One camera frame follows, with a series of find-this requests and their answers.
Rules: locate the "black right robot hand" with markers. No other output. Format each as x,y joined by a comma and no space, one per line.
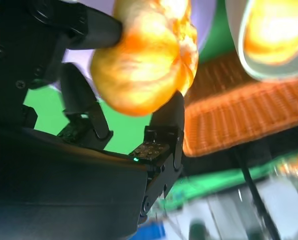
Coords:
51,187

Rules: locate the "lavender round plate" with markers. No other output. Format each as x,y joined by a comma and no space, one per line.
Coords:
203,25

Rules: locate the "green tablecloth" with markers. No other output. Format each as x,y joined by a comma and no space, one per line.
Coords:
46,107

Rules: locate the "orange pumpkin-shaped bread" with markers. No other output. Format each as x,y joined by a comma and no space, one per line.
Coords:
138,62
276,37

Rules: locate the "orange wicker basket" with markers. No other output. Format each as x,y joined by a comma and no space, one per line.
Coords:
238,112

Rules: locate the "pale green bowl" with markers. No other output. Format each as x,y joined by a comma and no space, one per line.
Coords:
232,25

